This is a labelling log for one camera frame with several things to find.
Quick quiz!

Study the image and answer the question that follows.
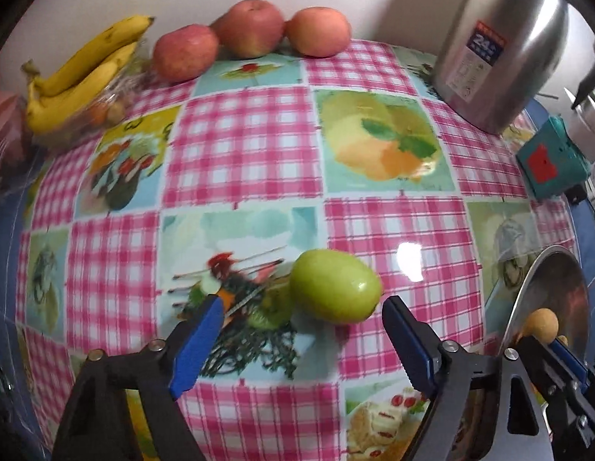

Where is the pink wrapped flower bouquet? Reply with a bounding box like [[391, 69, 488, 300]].
[[0, 65, 30, 193]]

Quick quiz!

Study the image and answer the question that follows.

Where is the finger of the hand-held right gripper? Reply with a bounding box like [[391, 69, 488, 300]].
[[555, 335, 595, 409], [517, 334, 595, 461]]

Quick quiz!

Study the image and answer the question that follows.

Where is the clear plastic fruit container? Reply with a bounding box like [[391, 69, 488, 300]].
[[36, 33, 152, 147]]

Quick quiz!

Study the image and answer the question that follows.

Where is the stainless steel thermos jug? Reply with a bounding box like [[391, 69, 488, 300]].
[[431, 0, 595, 135]]

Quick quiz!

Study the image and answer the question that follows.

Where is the round tan fruit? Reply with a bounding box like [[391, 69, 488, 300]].
[[522, 308, 559, 345]]

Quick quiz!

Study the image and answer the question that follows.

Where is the yellow banana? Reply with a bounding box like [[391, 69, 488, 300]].
[[23, 15, 154, 98], [25, 42, 138, 135]]

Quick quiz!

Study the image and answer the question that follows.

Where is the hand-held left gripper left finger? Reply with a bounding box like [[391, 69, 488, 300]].
[[52, 293, 226, 461]]

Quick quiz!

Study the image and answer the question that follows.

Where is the round green jujube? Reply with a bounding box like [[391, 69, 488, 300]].
[[289, 249, 383, 324]]

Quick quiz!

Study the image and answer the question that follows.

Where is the red apple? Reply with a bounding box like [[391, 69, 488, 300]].
[[284, 7, 352, 57], [152, 24, 220, 82], [215, 0, 286, 58]]

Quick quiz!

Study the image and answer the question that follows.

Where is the white power adapter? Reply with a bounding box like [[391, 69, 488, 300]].
[[569, 93, 595, 159]]

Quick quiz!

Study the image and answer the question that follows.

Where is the teal box with red label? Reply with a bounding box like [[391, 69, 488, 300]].
[[516, 116, 593, 201]]

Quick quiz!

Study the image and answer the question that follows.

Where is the round metal plate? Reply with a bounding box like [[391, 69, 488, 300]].
[[503, 245, 595, 370]]

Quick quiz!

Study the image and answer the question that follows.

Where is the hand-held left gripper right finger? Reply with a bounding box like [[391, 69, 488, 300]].
[[381, 296, 552, 461]]

